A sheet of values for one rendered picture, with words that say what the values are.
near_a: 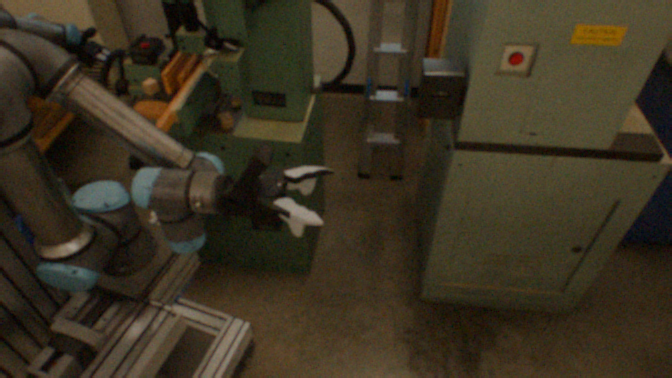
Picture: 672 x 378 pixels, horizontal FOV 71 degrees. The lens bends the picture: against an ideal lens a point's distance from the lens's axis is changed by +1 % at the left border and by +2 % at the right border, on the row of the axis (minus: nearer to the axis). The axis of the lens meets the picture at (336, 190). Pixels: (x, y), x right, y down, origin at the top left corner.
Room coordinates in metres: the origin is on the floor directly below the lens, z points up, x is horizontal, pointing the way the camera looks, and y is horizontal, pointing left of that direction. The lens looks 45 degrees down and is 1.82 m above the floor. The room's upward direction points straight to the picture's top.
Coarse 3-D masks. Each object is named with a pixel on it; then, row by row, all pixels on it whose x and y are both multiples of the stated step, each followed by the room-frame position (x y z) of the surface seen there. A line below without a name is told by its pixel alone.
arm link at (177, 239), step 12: (192, 216) 0.59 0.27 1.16; (204, 216) 0.63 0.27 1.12; (168, 228) 0.57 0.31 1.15; (180, 228) 0.57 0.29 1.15; (192, 228) 0.58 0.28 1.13; (204, 228) 0.62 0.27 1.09; (168, 240) 0.57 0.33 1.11; (180, 240) 0.57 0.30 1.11; (192, 240) 0.57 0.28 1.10; (204, 240) 0.60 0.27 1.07; (180, 252) 0.57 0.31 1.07; (192, 252) 0.57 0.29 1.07
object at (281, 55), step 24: (264, 0) 1.38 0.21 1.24; (288, 0) 1.37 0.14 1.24; (264, 24) 1.38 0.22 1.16; (288, 24) 1.37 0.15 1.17; (264, 48) 1.38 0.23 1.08; (288, 48) 1.37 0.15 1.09; (312, 48) 1.56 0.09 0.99; (264, 72) 1.38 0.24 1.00; (288, 72) 1.37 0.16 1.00; (312, 72) 1.53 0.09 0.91; (288, 96) 1.37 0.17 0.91
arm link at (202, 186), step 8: (200, 176) 0.60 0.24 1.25; (208, 176) 0.60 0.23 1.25; (216, 176) 0.60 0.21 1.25; (192, 184) 0.58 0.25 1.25; (200, 184) 0.58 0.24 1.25; (208, 184) 0.58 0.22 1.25; (192, 192) 0.57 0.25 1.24; (200, 192) 0.57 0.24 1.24; (208, 192) 0.57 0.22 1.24; (192, 200) 0.56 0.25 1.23; (200, 200) 0.56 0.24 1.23; (208, 200) 0.56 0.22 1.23; (192, 208) 0.56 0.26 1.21; (200, 208) 0.56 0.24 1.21; (208, 208) 0.56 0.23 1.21
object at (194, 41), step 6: (180, 30) 1.53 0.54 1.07; (180, 36) 1.50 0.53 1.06; (186, 36) 1.50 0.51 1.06; (192, 36) 1.49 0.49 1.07; (198, 36) 1.49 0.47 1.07; (204, 36) 1.49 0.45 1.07; (180, 42) 1.50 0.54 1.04; (186, 42) 1.50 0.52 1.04; (192, 42) 1.50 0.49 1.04; (198, 42) 1.49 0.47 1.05; (204, 42) 1.49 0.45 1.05; (180, 48) 1.50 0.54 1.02; (186, 48) 1.50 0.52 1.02; (192, 48) 1.50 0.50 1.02; (198, 48) 1.49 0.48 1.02
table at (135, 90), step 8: (128, 88) 1.48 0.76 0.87; (136, 88) 1.48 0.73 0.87; (160, 88) 1.43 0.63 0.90; (208, 88) 1.45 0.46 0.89; (216, 88) 1.52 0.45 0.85; (144, 96) 1.38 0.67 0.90; (152, 96) 1.38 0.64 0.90; (160, 96) 1.38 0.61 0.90; (168, 96) 1.38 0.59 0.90; (208, 96) 1.44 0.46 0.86; (136, 104) 1.33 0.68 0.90; (200, 104) 1.36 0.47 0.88; (192, 112) 1.30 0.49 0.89; (200, 112) 1.35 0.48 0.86; (152, 120) 1.24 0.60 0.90; (192, 120) 1.28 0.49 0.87; (176, 128) 1.23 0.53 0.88; (184, 128) 1.23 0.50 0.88; (192, 128) 1.27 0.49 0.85; (176, 136) 1.23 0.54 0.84; (184, 136) 1.23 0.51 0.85
